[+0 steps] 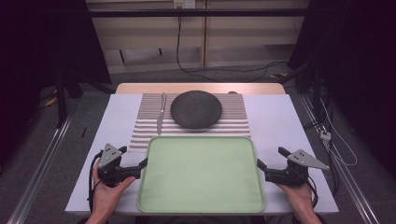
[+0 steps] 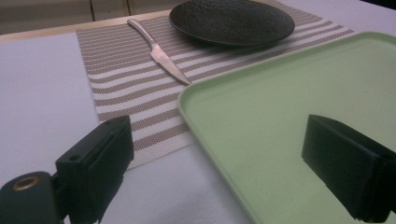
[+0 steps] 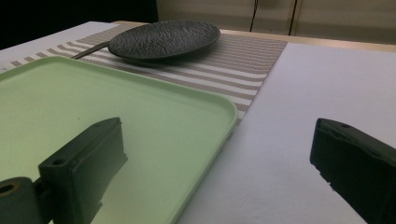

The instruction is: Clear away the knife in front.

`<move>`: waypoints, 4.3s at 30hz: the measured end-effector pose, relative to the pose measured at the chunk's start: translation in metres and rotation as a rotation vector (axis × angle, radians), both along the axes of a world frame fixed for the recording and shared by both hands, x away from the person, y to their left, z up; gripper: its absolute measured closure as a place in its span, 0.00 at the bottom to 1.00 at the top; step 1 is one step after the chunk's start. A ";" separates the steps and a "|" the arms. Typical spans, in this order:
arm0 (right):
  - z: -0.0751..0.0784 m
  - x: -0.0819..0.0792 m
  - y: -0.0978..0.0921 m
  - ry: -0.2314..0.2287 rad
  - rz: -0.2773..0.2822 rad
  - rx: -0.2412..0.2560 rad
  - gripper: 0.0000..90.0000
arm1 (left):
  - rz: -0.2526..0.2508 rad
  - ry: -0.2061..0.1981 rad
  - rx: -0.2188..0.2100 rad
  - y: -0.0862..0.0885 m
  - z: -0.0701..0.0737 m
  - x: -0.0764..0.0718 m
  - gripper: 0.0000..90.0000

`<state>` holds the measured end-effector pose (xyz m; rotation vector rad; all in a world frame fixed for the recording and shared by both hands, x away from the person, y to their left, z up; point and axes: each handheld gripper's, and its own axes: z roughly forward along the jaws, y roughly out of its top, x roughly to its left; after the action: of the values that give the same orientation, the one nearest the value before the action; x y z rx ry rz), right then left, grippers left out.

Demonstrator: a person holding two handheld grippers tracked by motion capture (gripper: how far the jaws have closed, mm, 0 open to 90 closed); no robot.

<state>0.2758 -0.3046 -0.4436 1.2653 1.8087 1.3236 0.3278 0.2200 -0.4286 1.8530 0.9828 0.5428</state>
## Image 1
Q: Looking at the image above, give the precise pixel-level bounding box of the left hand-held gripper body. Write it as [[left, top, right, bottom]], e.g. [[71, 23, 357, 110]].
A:
[[97, 143, 142, 189]]

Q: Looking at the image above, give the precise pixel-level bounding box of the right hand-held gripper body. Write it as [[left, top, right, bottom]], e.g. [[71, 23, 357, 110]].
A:
[[264, 148, 331, 188]]

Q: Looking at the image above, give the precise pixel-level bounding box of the silver table knife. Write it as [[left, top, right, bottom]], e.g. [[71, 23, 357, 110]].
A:
[[156, 91, 167, 136]]

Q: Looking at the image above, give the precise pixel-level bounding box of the light green tray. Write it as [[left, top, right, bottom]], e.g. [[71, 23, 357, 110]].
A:
[[136, 135, 267, 215]]

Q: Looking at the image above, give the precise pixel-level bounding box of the dark round plate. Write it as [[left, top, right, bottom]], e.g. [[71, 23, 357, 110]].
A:
[[169, 90, 223, 131]]

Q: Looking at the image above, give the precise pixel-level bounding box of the person's right hand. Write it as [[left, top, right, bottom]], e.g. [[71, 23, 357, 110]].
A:
[[276, 181, 314, 217]]

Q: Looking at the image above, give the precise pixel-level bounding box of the person's left hand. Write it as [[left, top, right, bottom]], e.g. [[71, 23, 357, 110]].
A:
[[92, 161, 137, 217]]

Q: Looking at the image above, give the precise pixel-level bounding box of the striped beige placemat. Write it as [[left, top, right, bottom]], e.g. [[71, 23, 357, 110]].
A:
[[127, 92, 252, 154]]

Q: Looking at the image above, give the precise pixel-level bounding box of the black metal stand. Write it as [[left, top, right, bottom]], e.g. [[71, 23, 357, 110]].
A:
[[54, 72, 82, 129]]

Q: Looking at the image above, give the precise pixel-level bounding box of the wooden table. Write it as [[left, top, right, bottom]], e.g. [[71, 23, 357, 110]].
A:
[[114, 81, 287, 95]]

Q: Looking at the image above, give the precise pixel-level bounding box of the black curtain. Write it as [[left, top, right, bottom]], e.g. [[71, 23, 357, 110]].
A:
[[0, 0, 112, 175], [287, 0, 396, 180]]

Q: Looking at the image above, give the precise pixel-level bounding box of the black horizontal bar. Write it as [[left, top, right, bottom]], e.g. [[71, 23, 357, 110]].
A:
[[88, 7, 310, 19]]

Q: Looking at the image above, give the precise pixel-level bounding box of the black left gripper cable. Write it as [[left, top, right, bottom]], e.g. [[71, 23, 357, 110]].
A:
[[87, 150, 105, 213]]

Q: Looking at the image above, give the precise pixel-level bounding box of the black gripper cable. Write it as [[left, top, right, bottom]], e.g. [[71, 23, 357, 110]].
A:
[[305, 176, 319, 209], [87, 150, 105, 213]]

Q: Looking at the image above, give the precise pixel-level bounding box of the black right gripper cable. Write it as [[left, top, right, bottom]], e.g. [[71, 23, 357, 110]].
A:
[[305, 176, 319, 209]]

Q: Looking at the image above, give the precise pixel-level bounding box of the thin white cable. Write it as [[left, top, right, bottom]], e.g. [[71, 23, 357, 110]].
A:
[[319, 98, 359, 167]]

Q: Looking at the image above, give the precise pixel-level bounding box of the metal floor rail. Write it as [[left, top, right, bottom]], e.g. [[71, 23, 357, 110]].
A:
[[5, 113, 77, 224], [299, 92, 381, 224]]

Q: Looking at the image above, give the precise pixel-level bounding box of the long black wall cable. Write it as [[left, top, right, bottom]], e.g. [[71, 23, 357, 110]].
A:
[[175, 14, 289, 84]]

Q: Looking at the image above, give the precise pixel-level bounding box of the white wall socket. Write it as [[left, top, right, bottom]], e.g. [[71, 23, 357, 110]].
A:
[[173, 0, 197, 9]]

